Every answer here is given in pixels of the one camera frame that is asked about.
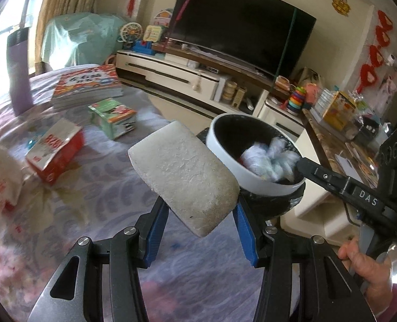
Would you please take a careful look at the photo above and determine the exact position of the white foam block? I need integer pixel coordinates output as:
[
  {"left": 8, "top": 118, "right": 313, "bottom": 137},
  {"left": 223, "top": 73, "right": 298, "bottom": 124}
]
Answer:
[{"left": 128, "top": 121, "right": 240, "bottom": 238}]

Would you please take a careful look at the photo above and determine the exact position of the red white 1928 box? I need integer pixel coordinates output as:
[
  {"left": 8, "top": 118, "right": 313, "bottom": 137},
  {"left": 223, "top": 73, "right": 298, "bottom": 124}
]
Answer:
[{"left": 25, "top": 119, "right": 85, "bottom": 185}]

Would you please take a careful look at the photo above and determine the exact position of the crumpled white paper trash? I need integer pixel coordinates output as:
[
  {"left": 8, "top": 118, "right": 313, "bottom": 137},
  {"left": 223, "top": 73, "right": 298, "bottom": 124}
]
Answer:
[{"left": 239, "top": 137, "right": 300, "bottom": 182}]

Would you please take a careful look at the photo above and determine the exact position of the white trash bin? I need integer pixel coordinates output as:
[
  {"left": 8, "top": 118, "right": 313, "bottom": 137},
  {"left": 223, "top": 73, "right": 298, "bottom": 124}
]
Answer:
[{"left": 206, "top": 114, "right": 306, "bottom": 197}]

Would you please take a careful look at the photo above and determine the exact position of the right hand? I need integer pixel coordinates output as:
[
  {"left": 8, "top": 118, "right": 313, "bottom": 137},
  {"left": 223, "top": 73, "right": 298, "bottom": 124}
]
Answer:
[{"left": 337, "top": 236, "right": 393, "bottom": 315}]

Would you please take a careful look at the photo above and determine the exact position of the marble side counter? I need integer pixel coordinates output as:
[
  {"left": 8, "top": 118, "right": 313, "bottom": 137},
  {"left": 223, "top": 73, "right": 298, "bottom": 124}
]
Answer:
[{"left": 302, "top": 109, "right": 378, "bottom": 188}]

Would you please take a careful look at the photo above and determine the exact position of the yellow orange box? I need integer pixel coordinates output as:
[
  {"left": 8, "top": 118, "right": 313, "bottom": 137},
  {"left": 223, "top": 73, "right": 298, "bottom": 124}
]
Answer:
[{"left": 322, "top": 92, "right": 356, "bottom": 131}]

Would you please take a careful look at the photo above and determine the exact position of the black bin liner bag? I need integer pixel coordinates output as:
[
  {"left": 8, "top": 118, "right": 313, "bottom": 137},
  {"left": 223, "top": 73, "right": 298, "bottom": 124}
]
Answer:
[{"left": 198, "top": 129, "right": 306, "bottom": 218}]

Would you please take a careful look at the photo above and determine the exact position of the crumpled white tissue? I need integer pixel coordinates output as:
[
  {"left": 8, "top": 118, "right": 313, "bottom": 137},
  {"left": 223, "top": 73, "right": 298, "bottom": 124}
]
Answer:
[{"left": 0, "top": 145, "right": 23, "bottom": 212}]

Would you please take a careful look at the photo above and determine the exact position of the green milk carton box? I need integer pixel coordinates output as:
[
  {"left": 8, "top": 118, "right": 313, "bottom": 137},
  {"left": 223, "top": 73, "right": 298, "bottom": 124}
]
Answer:
[{"left": 88, "top": 98, "right": 137, "bottom": 140}]

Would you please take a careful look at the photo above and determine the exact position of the white TV cabinet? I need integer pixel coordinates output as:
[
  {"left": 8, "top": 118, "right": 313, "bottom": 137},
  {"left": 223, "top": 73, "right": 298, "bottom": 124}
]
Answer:
[{"left": 115, "top": 50, "right": 304, "bottom": 140}]

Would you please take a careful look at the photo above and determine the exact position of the stack of children's books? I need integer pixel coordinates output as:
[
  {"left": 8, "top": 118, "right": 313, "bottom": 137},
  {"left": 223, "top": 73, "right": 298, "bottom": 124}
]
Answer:
[{"left": 50, "top": 63, "right": 124, "bottom": 110}]

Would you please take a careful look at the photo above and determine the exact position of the large black television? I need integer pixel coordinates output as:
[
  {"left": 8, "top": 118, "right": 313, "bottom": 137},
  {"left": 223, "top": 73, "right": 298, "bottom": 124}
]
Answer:
[{"left": 170, "top": 0, "right": 316, "bottom": 77}]

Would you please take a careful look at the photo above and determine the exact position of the blue toy vehicle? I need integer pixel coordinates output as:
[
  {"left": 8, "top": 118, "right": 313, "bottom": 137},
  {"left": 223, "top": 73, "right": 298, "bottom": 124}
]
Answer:
[{"left": 132, "top": 41, "right": 156, "bottom": 55}]

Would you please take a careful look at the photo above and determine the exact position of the teal covered furniture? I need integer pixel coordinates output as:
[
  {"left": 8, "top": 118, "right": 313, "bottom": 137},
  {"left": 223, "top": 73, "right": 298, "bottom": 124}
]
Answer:
[{"left": 41, "top": 12, "right": 127, "bottom": 70}]

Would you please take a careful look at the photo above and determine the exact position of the toy ferris wheel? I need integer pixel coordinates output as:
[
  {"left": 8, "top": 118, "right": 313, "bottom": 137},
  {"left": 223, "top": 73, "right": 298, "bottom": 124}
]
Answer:
[{"left": 117, "top": 22, "right": 143, "bottom": 48}]

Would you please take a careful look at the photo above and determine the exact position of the yellow toy telephone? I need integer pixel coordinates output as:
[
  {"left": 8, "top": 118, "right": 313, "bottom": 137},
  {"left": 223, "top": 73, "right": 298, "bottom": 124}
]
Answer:
[{"left": 142, "top": 25, "right": 164, "bottom": 43}]

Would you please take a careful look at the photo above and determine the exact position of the purple tumbler bottle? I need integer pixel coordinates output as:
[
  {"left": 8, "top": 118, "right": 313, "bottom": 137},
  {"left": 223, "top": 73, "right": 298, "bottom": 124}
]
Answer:
[{"left": 6, "top": 28, "right": 33, "bottom": 116}]

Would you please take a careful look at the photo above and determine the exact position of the red heart wall garland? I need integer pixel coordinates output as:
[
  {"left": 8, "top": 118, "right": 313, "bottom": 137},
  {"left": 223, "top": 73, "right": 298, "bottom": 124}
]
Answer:
[{"left": 356, "top": 9, "right": 394, "bottom": 94}]

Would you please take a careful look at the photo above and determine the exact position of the rainbow stacking ring toy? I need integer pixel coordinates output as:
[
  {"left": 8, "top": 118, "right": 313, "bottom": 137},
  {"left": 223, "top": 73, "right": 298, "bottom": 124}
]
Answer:
[{"left": 286, "top": 86, "right": 306, "bottom": 116}]

